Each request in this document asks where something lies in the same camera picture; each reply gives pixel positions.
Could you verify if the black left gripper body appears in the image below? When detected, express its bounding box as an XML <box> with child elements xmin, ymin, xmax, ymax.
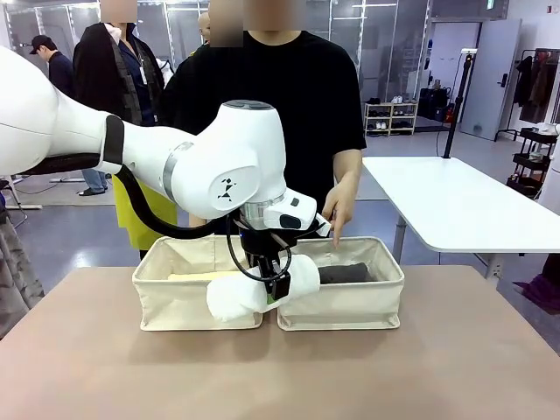
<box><xmin>241</xmin><ymin>230</ymin><xmax>290</xmax><ymax>270</ymax></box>

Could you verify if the white towel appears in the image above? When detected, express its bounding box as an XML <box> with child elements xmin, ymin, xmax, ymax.
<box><xmin>206</xmin><ymin>255</ymin><xmax>322</xmax><ymax>324</ymax></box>

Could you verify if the person's left forearm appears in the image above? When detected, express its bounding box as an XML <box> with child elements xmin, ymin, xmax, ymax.
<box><xmin>332</xmin><ymin>147</ymin><xmax>364</xmax><ymax>193</ymax></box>

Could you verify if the person's left hand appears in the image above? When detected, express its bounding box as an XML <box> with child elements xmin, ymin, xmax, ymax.
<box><xmin>321</xmin><ymin>177</ymin><xmax>356</xmax><ymax>251</ymax></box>

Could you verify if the rolled yellow towel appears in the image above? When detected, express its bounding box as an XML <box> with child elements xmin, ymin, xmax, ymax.
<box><xmin>168</xmin><ymin>269</ymin><xmax>242</xmax><ymax>284</ymax></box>

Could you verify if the rolled dark grey towel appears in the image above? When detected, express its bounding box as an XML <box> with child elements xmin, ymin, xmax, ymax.
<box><xmin>317</xmin><ymin>261</ymin><xmax>377</xmax><ymax>284</ymax></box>

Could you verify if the beige fabric storage basket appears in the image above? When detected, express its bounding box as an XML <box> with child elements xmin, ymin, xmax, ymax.
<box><xmin>276</xmin><ymin>235</ymin><xmax>406</xmax><ymax>333</ymax></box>
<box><xmin>131</xmin><ymin>234</ymin><xmax>264</xmax><ymax>333</ymax></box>

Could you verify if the yellow cloth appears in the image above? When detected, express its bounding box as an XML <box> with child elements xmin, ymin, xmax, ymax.
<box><xmin>112</xmin><ymin>173</ymin><xmax>179</xmax><ymax>251</ymax></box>

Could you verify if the person in black t-shirt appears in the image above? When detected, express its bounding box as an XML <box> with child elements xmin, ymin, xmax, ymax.
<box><xmin>159</xmin><ymin>0</ymin><xmax>368</xmax><ymax>228</ymax></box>

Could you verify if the wooden shoe rack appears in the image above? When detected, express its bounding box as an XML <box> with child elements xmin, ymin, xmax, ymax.
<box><xmin>364</xmin><ymin>101</ymin><xmax>419</xmax><ymax>137</ymax></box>

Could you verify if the white table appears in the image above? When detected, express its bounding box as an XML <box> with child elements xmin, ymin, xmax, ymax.
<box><xmin>361</xmin><ymin>155</ymin><xmax>560</xmax><ymax>281</ymax></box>

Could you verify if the bald person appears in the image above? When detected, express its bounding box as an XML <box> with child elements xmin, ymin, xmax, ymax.
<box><xmin>192</xmin><ymin>11</ymin><xmax>212</xmax><ymax>58</ymax></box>

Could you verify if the person in black coat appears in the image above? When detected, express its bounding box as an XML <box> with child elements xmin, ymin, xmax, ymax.
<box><xmin>72</xmin><ymin>0</ymin><xmax>165</xmax><ymax>198</ymax></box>

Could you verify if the black suitcase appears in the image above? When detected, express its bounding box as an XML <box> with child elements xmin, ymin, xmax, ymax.
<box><xmin>418</xmin><ymin>86</ymin><xmax>452</xmax><ymax>122</ymax></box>

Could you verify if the grey blanket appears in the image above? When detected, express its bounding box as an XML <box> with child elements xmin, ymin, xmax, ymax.
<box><xmin>0</xmin><ymin>209</ymin><xmax>45</xmax><ymax>340</ymax></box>

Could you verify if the black tripod pole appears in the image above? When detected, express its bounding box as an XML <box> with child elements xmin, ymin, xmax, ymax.
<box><xmin>441</xmin><ymin>48</ymin><xmax>478</xmax><ymax>159</ymax></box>

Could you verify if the man with black cap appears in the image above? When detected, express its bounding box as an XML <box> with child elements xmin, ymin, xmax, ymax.
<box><xmin>29</xmin><ymin>34</ymin><xmax>76</xmax><ymax>101</ymax></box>

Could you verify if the purple cloth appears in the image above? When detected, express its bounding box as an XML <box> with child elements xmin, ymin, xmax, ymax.
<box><xmin>512</xmin><ymin>253</ymin><xmax>560</xmax><ymax>314</ymax></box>

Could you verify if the grey door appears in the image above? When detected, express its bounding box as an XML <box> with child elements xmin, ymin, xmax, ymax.
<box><xmin>458</xmin><ymin>19</ymin><xmax>524</xmax><ymax>142</ymax></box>

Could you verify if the black utility cart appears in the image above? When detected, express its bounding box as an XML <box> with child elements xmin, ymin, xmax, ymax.
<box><xmin>506</xmin><ymin>127</ymin><xmax>559</xmax><ymax>200</ymax></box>

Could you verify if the brown hanging coat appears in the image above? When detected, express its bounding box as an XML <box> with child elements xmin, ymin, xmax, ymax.
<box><xmin>520</xmin><ymin>55</ymin><xmax>560</xmax><ymax>124</ymax></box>

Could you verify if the black clothes rack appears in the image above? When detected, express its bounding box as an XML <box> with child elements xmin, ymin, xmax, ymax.
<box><xmin>493</xmin><ymin>47</ymin><xmax>560</xmax><ymax>144</ymax></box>

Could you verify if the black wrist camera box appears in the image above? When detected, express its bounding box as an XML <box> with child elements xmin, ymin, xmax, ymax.
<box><xmin>269</xmin><ymin>273</ymin><xmax>292</xmax><ymax>302</ymax></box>

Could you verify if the thin black cable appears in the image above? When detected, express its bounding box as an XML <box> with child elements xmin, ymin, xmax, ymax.
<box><xmin>226</xmin><ymin>213</ymin><xmax>263</xmax><ymax>281</ymax></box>

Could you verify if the thick black arm hose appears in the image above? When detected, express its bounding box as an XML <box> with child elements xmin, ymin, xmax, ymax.
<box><xmin>115</xmin><ymin>168</ymin><xmax>215</xmax><ymax>241</ymax></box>

